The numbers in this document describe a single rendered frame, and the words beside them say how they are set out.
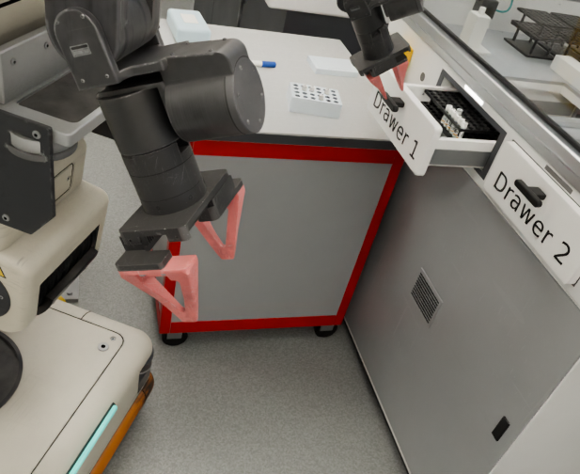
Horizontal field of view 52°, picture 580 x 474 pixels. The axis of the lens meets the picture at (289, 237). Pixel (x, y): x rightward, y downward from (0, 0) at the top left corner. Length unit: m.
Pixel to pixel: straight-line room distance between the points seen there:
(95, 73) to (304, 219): 1.12
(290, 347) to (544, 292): 0.94
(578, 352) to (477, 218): 0.36
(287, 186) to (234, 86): 1.02
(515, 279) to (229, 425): 0.86
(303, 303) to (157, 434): 0.54
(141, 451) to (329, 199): 0.79
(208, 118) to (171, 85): 0.04
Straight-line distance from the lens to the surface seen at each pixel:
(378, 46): 1.13
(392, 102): 1.25
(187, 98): 0.45
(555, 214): 1.12
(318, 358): 1.88
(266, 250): 1.57
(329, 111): 1.46
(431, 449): 1.54
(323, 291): 1.74
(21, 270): 0.88
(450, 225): 1.39
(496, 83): 1.30
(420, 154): 1.20
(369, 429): 1.78
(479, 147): 1.27
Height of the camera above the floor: 1.39
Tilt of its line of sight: 37 degrees down
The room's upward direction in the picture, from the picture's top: 15 degrees clockwise
